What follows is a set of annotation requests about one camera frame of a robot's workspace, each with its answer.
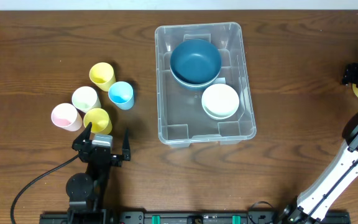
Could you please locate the white plastic cup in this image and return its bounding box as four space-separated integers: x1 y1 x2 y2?
71 86 101 113

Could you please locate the dark blue top bowl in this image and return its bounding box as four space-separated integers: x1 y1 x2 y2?
170 39 222 73

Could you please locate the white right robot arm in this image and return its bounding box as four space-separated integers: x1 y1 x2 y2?
157 47 358 223

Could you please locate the light grey small bowl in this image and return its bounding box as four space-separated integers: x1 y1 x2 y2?
204 108 236 120

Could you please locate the dark blue bowl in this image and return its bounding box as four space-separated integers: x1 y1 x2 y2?
170 39 222 73
174 76 218 91

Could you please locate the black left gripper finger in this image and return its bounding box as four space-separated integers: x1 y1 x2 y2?
71 122 92 149
122 129 131 161

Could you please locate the cream large bowl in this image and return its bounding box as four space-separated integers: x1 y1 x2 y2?
171 69 219 89

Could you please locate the black cable left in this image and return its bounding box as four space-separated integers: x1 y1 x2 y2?
10 154 81 224

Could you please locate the white small bowl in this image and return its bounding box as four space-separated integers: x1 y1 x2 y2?
201 83 240 115

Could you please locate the clear plastic storage bin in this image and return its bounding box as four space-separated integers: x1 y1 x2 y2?
155 22 257 147

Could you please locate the yellow plastic cup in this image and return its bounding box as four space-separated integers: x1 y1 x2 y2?
89 62 116 91
83 108 112 134

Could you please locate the dark blue bottom bowl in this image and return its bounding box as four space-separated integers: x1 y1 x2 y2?
174 76 218 91

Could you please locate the black cable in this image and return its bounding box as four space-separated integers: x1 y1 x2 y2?
247 32 358 224
10 154 81 224

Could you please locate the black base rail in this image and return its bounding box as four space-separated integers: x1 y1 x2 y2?
39 208 352 224

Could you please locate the light blue plastic cup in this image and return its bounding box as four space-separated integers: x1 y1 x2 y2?
108 82 134 110

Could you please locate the black cable right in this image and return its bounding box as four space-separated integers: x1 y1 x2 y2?
247 32 358 224

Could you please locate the pink plastic cup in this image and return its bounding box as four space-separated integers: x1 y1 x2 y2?
51 103 83 131

